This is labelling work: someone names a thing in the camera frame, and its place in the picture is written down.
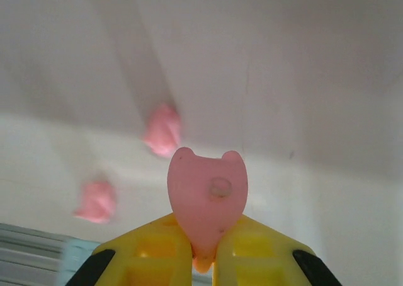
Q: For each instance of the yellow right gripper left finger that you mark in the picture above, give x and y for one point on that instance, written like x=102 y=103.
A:
x=151 y=254

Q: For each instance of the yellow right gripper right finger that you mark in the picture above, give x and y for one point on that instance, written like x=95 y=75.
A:
x=252 y=254

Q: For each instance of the aluminium rail base frame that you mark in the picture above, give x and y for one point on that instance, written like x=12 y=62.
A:
x=28 y=245

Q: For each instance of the pink plastic pig toy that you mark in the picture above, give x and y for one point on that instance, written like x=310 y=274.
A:
x=94 y=201
x=204 y=197
x=163 y=131

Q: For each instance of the mint green calculator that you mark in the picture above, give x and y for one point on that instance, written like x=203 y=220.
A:
x=78 y=260

